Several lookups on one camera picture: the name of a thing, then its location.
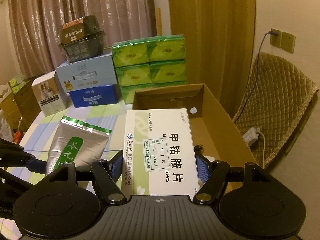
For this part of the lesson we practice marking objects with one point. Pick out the small orange object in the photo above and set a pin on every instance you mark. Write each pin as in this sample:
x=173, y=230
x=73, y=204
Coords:
x=18, y=136

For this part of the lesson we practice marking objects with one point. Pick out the quilted beige chair cover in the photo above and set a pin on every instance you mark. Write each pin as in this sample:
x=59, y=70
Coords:
x=282, y=100

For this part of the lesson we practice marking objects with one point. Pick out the beige wall socket with plug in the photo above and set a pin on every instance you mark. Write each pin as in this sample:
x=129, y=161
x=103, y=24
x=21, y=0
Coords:
x=276, y=38

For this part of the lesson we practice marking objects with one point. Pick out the golden brown curtain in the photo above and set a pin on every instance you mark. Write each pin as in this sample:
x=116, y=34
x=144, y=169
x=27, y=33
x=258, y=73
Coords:
x=212, y=30

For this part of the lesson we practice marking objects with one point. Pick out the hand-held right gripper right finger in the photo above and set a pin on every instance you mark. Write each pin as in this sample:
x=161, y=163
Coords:
x=202, y=167

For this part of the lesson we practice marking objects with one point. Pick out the dark blue milk carton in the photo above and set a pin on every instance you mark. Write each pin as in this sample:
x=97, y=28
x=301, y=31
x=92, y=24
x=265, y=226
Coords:
x=95, y=96

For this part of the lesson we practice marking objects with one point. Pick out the plaid cloth covered desktop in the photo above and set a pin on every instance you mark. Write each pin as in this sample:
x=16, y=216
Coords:
x=105, y=115

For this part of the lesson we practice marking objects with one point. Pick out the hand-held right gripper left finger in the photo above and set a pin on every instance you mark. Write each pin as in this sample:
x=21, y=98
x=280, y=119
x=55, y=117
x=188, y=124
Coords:
x=117, y=166

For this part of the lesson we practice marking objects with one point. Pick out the pinkish brown curtain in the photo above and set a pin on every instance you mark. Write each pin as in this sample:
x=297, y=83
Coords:
x=75, y=2

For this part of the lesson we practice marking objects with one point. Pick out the light blue milk carton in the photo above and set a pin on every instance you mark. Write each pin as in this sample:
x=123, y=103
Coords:
x=85, y=72

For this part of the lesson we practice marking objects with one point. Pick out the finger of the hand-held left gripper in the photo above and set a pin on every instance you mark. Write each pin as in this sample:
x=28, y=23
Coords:
x=37, y=166

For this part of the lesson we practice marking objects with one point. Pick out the white power strip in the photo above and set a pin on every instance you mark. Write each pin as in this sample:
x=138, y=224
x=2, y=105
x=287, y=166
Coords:
x=251, y=136

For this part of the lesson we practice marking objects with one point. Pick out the white carved chair back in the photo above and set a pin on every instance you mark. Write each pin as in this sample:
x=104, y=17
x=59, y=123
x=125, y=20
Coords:
x=5, y=91

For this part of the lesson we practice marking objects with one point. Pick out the white medicine box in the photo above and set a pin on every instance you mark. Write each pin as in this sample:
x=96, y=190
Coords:
x=160, y=140

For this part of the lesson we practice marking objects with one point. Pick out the small green tissue pack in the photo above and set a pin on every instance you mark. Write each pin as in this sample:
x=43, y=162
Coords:
x=17, y=83

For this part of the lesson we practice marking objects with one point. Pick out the white product box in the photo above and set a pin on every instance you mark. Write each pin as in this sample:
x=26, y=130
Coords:
x=50, y=95

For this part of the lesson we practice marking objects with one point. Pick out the black instant noodle bowl pack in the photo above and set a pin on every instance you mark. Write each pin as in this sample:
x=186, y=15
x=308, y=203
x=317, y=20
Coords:
x=81, y=40

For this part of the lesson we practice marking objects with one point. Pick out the brown cardboard carton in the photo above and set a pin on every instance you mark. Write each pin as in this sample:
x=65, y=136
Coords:
x=27, y=105

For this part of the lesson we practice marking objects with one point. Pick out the brown cardboard box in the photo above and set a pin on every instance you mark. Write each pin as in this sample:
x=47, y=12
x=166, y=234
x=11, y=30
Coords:
x=225, y=120

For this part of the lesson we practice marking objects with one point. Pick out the stack of green tissue packs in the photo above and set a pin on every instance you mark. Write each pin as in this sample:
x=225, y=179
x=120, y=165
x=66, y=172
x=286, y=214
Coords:
x=150, y=65

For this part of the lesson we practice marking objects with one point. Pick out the silver foil tea pouch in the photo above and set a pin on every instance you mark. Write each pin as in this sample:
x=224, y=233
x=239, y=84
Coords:
x=75, y=140

